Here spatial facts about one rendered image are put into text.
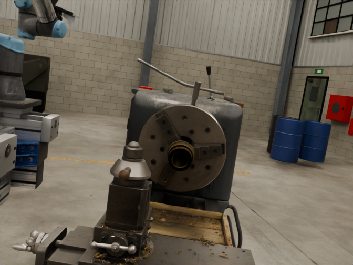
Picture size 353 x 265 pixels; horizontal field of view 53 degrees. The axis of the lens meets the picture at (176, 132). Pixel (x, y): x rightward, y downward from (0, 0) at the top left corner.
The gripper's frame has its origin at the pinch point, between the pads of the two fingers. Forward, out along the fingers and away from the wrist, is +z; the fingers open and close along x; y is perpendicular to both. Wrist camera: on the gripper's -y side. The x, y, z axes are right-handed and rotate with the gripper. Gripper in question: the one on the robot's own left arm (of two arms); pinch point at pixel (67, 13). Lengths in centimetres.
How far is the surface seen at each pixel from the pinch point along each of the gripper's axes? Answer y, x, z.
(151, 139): 38, 76, -49
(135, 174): 33, 92, -106
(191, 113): 26, 87, -47
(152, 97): 25, 67, -33
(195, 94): 19, 86, -43
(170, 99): 24, 74, -31
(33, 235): 52, 75, -107
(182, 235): 57, 100, -73
